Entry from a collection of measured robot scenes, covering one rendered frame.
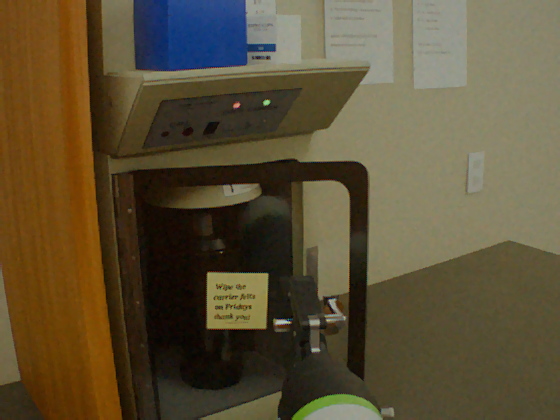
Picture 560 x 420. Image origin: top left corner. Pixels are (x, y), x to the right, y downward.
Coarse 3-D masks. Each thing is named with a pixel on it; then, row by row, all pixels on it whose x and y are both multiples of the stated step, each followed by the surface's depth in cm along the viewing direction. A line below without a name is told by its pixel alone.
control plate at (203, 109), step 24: (216, 96) 78; (240, 96) 81; (264, 96) 83; (288, 96) 85; (168, 120) 78; (192, 120) 81; (216, 120) 83; (240, 120) 85; (144, 144) 80; (168, 144) 83
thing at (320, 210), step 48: (144, 192) 83; (192, 192) 84; (240, 192) 84; (288, 192) 85; (336, 192) 85; (144, 240) 84; (192, 240) 85; (240, 240) 86; (288, 240) 86; (336, 240) 87; (144, 288) 86; (192, 288) 87; (336, 288) 89; (192, 336) 88; (240, 336) 89; (288, 336) 90; (336, 336) 90; (192, 384) 90; (240, 384) 91
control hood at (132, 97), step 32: (256, 64) 82; (288, 64) 81; (320, 64) 84; (352, 64) 86; (128, 96) 74; (160, 96) 74; (192, 96) 77; (320, 96) 89; (128, 128) 76; (288, 128) 92; (320, 128) 96
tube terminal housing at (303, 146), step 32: (96, 0) 78; (128, 0) 79; (288, 0) 92; (96, 32) 80; (128, 32) 80; (96, 64) 81; (128, 64) 81; (96, 96) 83; (96, 128) 84; (96, 160) 86; (128, 160) 84; (160, 160) 86; (192, 160) 89; (224, 160) 92; (256, 160) 95; (96, 192) 88; (128, 352) 89; (128, 384) 91; (128, 416) 94
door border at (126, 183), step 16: (128, 176) 82; (128, 192) 83; (128, 208) 83; (128, 224) 84; (128, 240) 84; (128, 256) 85; (128, 272) 85; (128, 288) 86; (128, 320) 86; (144, 320) 87; (144, 336) 88; (144, 352) 88; (144, 368) 89; (144, 384) 89; (144, 400) 90; (144, 416) 91
